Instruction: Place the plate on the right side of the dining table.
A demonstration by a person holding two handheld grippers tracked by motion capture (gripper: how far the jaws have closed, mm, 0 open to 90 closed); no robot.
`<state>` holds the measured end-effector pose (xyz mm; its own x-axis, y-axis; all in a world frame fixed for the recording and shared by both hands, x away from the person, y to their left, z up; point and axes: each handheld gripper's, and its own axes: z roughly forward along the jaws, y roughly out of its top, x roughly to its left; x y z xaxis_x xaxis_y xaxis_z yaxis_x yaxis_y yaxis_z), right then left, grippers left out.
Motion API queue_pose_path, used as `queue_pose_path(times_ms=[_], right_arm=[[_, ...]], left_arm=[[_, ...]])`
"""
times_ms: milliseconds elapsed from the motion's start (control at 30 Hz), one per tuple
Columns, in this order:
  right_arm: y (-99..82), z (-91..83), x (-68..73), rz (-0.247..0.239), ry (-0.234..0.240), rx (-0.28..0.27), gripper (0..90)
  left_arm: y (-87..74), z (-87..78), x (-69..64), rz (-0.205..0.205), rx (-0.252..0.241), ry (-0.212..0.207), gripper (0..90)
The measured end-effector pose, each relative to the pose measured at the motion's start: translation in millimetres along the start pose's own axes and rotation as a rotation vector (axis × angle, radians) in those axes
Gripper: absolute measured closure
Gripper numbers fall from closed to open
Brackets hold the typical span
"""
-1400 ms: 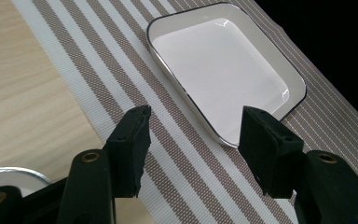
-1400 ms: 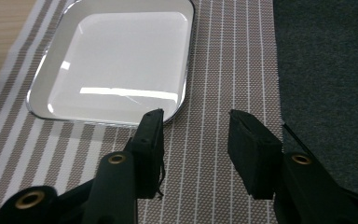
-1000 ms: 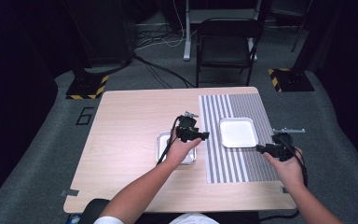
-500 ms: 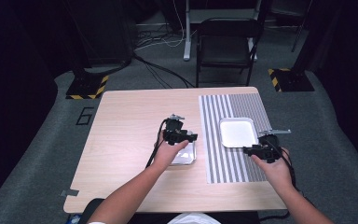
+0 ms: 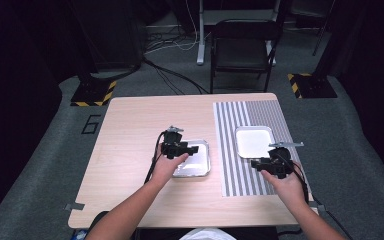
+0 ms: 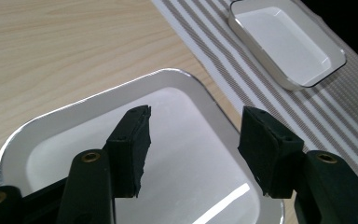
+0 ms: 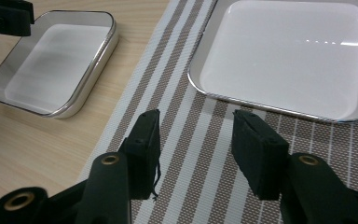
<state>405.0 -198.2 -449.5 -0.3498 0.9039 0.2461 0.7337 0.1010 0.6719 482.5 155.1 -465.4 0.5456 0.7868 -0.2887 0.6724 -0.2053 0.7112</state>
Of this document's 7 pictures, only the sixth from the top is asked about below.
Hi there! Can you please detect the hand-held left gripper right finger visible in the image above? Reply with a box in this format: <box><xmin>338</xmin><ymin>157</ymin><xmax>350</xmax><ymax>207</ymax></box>
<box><xmin>237</xmin><ymin>105</ymin><xmax>305</xmax><ymax>199</ymax></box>

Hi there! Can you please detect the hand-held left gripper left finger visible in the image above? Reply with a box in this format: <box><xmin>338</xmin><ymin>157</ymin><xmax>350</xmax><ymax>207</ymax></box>
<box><xmin>104</xmin><ymin>105</ymin><xmax>152</xmax><ymax>199</ymax></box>

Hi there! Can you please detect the metal tray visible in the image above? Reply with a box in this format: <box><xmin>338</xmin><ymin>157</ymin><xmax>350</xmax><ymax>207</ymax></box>
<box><xmin>227</xmin><ymin>0</ymin><xmax>348</xmax><ymax>92</ymax></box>
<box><xmin>0</xmin><ymin>67</ymin><xmax>285</xmax><ymax>224</ymax></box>

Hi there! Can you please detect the striped woven placemat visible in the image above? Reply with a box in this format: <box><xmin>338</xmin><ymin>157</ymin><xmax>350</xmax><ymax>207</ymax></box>
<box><xmin>151</xmin><ymin>0</ymin><xmax>358</xmax><ymax>189</ymax></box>

